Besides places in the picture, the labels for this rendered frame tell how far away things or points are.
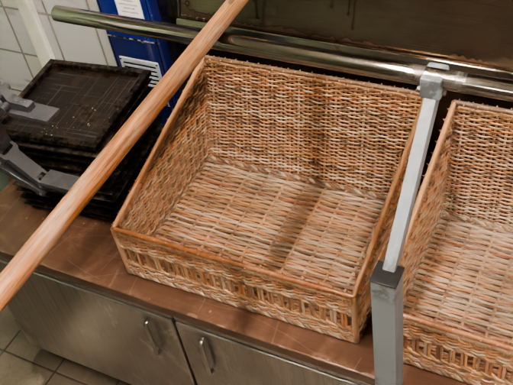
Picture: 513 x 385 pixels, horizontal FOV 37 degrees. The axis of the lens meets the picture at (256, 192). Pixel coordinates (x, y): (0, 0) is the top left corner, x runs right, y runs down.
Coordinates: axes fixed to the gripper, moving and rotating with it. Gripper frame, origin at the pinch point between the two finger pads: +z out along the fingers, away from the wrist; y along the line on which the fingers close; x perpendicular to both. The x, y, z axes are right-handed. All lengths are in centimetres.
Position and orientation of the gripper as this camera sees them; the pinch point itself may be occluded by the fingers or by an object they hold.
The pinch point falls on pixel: (62, 152)
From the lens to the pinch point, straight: 113.3
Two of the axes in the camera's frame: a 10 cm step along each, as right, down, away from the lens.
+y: 1.2, 7.1, 7.0
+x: -4.3, 6.7, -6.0
